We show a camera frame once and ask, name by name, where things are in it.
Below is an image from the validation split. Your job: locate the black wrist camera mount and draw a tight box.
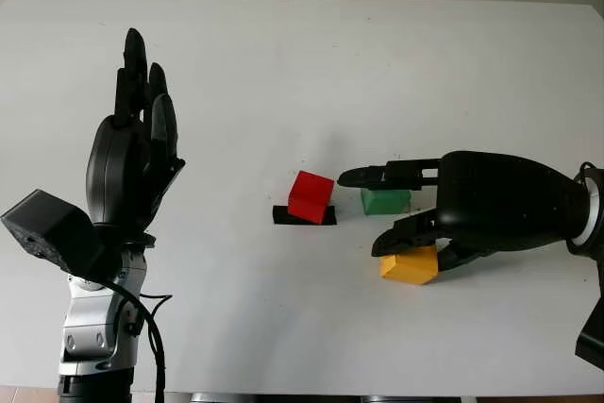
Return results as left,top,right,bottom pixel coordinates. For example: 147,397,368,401
0,189,109,279
574,296,604,371

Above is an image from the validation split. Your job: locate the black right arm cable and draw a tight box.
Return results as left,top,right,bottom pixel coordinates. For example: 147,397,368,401
573,160,596,183

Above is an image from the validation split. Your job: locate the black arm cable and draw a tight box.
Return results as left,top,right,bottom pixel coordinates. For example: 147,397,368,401
573,160,596,183
101,275,174,403

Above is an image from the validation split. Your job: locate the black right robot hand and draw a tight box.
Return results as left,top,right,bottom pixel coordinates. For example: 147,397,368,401
337,150,589,277

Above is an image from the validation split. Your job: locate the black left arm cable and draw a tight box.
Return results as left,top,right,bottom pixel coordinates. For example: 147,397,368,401
101,275,174,403

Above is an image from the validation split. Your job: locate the yellow cube block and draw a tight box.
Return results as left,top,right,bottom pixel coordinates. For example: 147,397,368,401
379,245,440,286

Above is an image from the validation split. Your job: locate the black tape strip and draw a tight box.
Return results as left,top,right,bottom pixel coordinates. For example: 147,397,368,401
272,205,338,227

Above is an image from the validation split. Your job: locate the green cube block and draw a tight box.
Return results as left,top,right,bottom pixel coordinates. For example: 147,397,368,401
361,187,411,216

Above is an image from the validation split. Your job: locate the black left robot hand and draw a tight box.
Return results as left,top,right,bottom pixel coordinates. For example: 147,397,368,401
86,27,186,240

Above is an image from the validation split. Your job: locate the red cube block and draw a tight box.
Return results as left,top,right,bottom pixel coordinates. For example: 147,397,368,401
286,170,336,226

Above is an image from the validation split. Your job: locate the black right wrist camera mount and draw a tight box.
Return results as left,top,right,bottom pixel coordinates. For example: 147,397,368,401
574,296,604,371

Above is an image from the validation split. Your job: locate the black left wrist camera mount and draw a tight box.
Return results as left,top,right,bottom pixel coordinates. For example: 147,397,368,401
0,189,109,279

